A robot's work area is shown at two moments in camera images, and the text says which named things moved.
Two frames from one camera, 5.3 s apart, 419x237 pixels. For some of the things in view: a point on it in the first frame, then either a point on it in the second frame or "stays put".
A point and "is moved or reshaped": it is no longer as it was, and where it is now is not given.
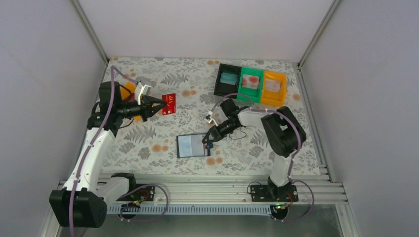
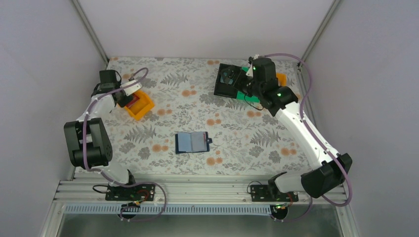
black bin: (228, 80) stays put
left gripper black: (143, 107) → (123, 100)
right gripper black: (214, 134) → (234, 79)
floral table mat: (172, 142) stays put
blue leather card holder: (191, 145) is moved or reshaped
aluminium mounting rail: (213, 188) stays put
